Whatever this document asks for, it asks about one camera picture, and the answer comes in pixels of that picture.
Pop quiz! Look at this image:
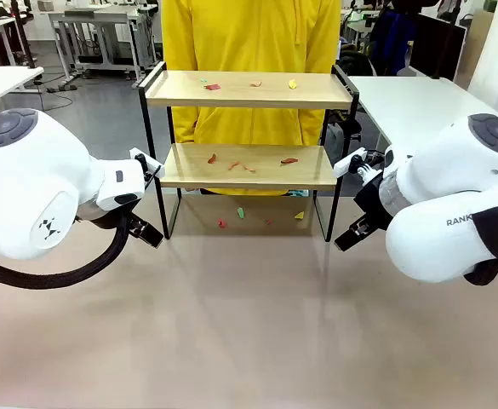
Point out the black sleeved right arm cable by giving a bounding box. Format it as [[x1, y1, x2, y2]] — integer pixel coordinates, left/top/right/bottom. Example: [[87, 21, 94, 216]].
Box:
[[463, 207, 498, 286]]

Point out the brown cardboard panel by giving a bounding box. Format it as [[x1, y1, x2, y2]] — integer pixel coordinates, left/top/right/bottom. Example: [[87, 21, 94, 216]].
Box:
[[455, 8, 496, 86]]

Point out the black partition screen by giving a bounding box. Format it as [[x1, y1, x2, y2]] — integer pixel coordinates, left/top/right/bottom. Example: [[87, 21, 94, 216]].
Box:
[[409, 12, 469, 82]]

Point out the black frame wooden shelf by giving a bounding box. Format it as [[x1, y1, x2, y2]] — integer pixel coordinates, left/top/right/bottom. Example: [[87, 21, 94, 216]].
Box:
[[137, 60, 360, 243]]

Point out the large white desk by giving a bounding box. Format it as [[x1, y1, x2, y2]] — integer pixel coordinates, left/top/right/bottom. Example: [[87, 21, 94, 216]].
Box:
[[346, 75, 498, 150]]

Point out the person in dark blue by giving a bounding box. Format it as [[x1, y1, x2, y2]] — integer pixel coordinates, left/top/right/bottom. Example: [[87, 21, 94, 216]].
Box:
[[369, 0, 418, 78]]

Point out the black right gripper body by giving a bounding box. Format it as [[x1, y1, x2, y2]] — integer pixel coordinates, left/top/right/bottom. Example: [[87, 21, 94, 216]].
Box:
[[353, 172, 392, 222]]

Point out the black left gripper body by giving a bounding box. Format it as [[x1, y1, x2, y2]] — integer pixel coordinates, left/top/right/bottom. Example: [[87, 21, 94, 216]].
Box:
[[118, 209, 146, 235]]

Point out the black backpack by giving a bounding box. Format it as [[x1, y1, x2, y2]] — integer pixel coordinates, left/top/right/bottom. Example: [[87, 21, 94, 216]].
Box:
[[337, 53, 375, 78]]

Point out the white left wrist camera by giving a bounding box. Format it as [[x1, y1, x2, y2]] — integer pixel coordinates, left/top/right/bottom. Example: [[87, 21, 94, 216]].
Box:
[[128, 146, 163, 182]]

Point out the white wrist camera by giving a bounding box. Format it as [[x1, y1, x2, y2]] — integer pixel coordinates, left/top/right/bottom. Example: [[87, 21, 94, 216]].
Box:
[[128, 146, 163, 182], [333, 147, 386, 180]]

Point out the grey metal frame table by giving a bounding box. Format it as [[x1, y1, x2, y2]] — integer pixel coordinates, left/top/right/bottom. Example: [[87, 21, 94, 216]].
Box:
[[47, 10, 147, 82]]

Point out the person in yellow hoodie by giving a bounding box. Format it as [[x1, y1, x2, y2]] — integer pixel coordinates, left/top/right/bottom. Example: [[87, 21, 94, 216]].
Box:
[[159, 0, 342, 197]]

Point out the black pole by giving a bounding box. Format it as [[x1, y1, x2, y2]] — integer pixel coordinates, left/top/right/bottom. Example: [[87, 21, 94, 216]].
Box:
[[9, 0, 37, 69]]

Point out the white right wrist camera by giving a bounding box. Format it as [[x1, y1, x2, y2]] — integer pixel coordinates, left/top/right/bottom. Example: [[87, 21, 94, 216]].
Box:
[[333, 147, 386, 180]]

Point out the black floor cable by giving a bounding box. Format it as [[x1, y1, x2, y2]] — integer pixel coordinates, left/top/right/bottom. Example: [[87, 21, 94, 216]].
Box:
[[35, 78, 75, 112]]

